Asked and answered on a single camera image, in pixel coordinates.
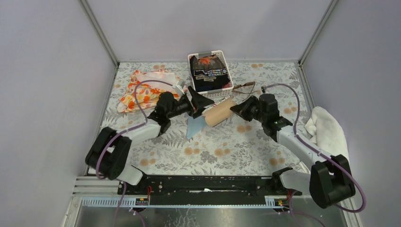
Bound orange floral cloth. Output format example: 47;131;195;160
117;68;185;113

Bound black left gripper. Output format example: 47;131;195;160
166;86;214;120

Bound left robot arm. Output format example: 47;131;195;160
85;87;214;194

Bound white towel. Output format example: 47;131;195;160
305;106;349;159

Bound floral patterned tablecloth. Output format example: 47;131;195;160
102;62;309;175

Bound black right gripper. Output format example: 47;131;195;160
230;96;266;123

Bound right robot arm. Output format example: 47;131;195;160
230;94;356;209

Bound black printed folded garment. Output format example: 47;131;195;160
189;54;232;92

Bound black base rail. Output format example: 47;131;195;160
117;172;294;206

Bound white perforated plastic basket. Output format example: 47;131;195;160
188;50;234;99

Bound brown tinted sunglasses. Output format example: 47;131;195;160
232;81;257;101

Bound light blue cleaning cloth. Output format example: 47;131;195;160
186;116;207;140

